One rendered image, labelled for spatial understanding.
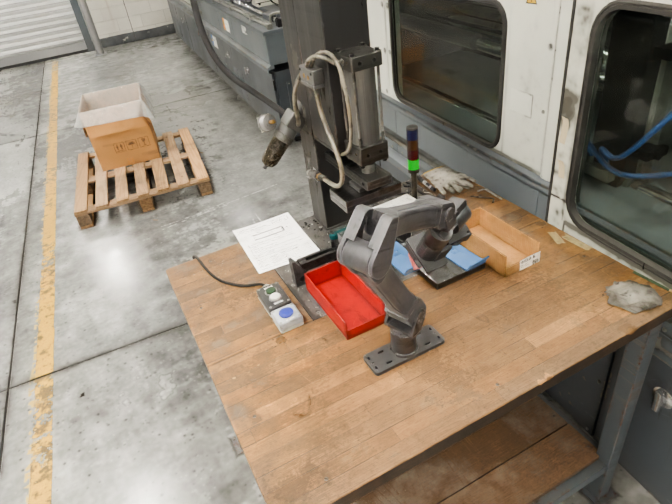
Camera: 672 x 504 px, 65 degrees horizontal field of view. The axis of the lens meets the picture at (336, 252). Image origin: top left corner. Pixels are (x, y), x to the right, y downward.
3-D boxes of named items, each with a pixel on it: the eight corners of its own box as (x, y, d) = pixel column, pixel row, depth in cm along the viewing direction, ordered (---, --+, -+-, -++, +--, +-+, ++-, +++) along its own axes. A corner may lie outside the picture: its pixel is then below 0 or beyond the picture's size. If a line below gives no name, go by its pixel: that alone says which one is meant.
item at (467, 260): (470, 274, 147) (471, 265, 145) (434, 250, 158) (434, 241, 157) (489, 264, 150) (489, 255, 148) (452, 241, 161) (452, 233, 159)
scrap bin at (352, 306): (347, 340, 134) (344, 323, 131) (306, 289, 153) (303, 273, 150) (387, 322, 138) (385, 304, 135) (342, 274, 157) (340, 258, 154)
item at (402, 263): (407, 278, 139) (407, 269, 137) (376, 251, 150) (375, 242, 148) (429, 268, 141) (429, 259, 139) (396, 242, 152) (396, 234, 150)
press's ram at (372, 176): (350, 224, 147) (337, 122, 130) (310, 189, 166) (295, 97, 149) (404, 203, 152) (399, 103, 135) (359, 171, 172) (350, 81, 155)
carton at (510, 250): (504, 280, 148) (506, 257, 143) (449, 240, 167) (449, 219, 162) (539, 263, 152) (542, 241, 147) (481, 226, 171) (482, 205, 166)
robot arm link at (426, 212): (428, 191, 122) (342, 208, 101) (462, 201, 117) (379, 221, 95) (419, 240, 127) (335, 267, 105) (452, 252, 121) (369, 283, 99)
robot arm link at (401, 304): (406, 299, 129) (353, 230, 104) (429, 309, 125) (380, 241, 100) (393, 320, 127) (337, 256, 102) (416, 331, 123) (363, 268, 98)
